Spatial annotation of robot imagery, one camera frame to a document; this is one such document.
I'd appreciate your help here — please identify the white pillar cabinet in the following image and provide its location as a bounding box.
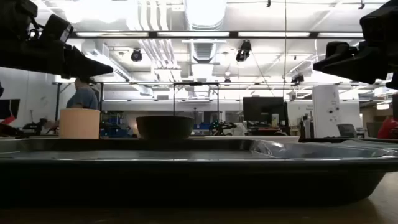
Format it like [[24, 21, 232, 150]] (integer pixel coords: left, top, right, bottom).
[[312, 85, 341, 139]]

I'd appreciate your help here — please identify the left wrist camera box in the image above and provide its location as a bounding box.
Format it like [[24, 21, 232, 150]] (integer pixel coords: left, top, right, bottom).
[[39, 14, 75, 44]]

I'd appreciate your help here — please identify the black aluminium rig frame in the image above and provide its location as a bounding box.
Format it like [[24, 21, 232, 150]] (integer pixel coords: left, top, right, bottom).
[[68, 30, 365, 39]]

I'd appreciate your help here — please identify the person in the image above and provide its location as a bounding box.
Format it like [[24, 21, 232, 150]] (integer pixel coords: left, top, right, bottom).
[[377, 115, 398, 139], [45, 77, 100, 131]]

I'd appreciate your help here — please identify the black ceiling spot lamp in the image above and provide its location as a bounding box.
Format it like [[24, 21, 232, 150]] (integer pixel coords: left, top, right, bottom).
[[130, 48, 144, 63], [235, 40, 252, 63], [290, 73, 305, 85]]

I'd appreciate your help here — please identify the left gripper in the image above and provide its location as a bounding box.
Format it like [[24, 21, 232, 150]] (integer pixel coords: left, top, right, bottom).
[[0, 36, 114, 79]]

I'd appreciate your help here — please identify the black bowl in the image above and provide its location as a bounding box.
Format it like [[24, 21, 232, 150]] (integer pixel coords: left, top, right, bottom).
[[136, 115, 195, 141]]

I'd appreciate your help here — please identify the black plastic tray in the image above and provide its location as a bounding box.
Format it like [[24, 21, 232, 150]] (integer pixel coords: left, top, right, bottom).
[[0, 138, 398, 208]]

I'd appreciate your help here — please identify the thin hanging cable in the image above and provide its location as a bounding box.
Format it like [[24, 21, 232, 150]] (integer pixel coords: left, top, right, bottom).
[[283, 0, 287, 91]]

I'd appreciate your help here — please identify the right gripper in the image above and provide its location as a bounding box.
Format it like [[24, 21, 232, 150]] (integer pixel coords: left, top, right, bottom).
[[313, 37, 398, 91]]

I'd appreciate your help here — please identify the black monitor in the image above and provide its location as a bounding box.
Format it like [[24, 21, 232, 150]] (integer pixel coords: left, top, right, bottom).
[[243, 96, 289, 125]]

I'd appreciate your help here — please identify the orange cup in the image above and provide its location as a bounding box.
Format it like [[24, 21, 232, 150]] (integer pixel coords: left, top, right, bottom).
[[58, 108, 101, 140]]

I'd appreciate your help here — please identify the grey office chair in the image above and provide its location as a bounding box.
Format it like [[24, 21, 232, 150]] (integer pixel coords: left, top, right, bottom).
[[336, 123, 358, 139]]

